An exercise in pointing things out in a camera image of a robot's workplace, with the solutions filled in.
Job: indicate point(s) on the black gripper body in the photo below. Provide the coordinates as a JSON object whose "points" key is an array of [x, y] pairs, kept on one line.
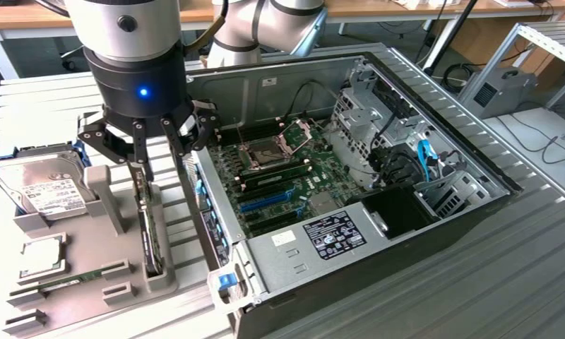
{"points": [[142, 81]]}

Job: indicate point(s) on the aluminium frame table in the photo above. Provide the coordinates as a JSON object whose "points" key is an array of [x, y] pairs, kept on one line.
{"points": [[551, 39]]}

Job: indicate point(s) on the long wooden desk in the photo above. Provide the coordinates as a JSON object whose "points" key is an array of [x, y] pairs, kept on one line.
{"points": [[382, 10]]}

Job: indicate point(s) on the silver hard disk drive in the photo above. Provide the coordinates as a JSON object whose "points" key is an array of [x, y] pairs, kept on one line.
{"points": [[43, 183]]}

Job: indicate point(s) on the silver chipset heatsink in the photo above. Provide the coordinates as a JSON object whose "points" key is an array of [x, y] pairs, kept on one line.
{"points": [[326, 204]]}

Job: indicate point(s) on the CPU socket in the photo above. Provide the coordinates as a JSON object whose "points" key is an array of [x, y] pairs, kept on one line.
{"points": [[265, 155]]}

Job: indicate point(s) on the silver disk bay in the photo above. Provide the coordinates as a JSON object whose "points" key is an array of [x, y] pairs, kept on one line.
{"points": [[453, 197]]}

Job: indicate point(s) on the black expansion slot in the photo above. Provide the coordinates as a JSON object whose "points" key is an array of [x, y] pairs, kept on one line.
{"points": [[270, 216], [277, 226]]}

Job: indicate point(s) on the silver CPU chip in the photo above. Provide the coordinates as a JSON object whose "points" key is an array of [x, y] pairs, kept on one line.
{"points": [[41, 259]]}

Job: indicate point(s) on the black tripod pole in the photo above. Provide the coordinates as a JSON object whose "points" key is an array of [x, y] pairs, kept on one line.
{"points": [[455, 30]]}

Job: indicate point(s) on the blue case latch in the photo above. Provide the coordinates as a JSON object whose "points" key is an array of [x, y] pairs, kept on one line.
{"points": [[226, 281]]}

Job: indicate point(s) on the grey control box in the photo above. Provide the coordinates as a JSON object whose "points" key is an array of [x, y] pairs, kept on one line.
{"points": [[505, 92]]}

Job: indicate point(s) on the office chair base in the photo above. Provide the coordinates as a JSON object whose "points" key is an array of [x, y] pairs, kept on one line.
{"points": [[69, 64]]}

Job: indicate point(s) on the green loose RAM stick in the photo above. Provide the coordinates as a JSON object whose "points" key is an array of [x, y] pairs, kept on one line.
{"points": [[66, 282]]}

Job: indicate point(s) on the black open PC case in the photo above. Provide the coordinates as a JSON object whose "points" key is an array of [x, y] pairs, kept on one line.
{"points": [[406, 282]]}

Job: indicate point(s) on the installed RAM stick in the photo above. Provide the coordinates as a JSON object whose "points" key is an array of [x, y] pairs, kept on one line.
{"points": [[274, 179]]}

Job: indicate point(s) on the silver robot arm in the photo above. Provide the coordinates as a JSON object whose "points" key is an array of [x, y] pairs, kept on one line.
{"points": [[123, 35]]}

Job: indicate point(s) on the black graphics card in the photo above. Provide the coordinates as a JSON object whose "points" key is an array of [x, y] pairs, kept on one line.
{"points": [[150, 226]]}

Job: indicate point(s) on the blue expansion slot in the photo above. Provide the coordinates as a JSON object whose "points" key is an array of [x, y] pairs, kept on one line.
{"points": [[265, 202]]}

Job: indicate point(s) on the green motherboard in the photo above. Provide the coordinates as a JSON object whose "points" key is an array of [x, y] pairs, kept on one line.
{"points": [[330, 166]]}

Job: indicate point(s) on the thin locking lever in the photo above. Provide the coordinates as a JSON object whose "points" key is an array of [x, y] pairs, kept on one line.
{"points": [[239, 136]]}

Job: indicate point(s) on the grey parts rack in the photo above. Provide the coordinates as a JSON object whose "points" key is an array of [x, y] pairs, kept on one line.
{"points": [[90, 247]]}

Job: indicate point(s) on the silver power supply unit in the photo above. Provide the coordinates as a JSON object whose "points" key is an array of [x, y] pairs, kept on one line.
{"points": [[283, 261]]}

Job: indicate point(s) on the silver drive cage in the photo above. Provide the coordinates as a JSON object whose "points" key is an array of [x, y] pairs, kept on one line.
{"points": [[358, 120]]}

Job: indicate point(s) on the metal socket cover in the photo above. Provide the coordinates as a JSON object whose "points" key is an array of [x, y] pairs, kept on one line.
{"points": [[303, 124]]}

